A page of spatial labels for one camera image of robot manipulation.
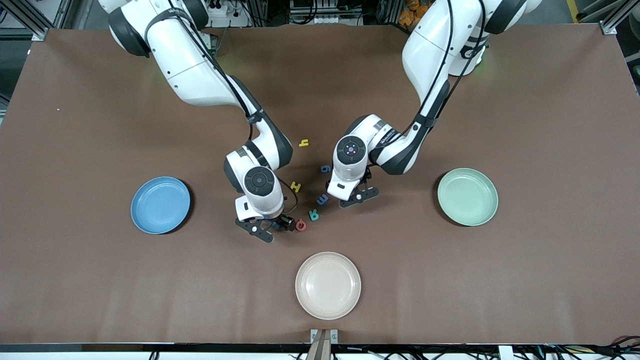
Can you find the black table edge rail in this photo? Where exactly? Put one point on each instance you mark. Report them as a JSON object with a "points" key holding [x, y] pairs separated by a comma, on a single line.
{"points": [[100, 347]]}

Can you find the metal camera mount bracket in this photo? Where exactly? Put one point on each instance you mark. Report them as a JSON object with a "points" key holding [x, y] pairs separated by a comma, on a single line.
{"points": [[324, 340]]}

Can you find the teal foam letter R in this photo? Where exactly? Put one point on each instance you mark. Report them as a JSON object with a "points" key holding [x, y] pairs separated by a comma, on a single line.
{"points": [[314, 215]]}

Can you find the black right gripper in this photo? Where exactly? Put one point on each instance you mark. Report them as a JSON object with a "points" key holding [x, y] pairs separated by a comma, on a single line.
{"points": [[283, 221]]}

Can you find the aluminium frame post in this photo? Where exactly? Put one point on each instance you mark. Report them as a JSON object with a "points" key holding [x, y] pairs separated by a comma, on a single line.
{"points": [[617, 15], [30, 17]]}

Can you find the red foam letter Q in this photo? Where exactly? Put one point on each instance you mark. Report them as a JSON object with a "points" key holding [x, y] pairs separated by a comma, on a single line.
{"points": [[301, 225]]}

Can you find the blue foam letter E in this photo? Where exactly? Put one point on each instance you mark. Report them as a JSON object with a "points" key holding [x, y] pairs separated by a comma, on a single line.
{"points": [[322, 200]]}

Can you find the cream plate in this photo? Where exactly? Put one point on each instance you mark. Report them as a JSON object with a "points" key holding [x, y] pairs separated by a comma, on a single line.
{"points": [[328, 285]]}

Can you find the blue plate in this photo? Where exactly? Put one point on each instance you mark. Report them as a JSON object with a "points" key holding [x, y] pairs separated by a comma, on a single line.
{"points": [[160, 205]]}

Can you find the orange items pile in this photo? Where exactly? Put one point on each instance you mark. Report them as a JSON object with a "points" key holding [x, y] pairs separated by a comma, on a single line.
{"points": [[407, 17]]}

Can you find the brown table cover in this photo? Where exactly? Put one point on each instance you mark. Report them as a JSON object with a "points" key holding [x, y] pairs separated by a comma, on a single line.
{"points": [[550, 275]]}

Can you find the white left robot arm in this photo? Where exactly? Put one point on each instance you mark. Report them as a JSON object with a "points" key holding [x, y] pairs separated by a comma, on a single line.
{"points": [[425, 55]]}

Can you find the yellow foam capital H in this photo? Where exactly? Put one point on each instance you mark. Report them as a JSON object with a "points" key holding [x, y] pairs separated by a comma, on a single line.
{"points": [[295, 187]]}

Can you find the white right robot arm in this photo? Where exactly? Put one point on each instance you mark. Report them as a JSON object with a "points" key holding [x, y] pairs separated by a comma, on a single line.
{"points": [[190, 70]]}

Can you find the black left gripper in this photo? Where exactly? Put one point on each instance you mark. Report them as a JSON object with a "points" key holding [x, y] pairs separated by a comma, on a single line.
{"points": [[367, 174]]}

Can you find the white power strip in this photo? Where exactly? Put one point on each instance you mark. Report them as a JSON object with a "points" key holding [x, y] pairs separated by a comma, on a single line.
{"points": [[227, 15], [330, 19]]}

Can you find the green plate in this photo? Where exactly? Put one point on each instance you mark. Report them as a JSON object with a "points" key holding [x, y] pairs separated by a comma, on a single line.
{"points": [[468, 196]]}

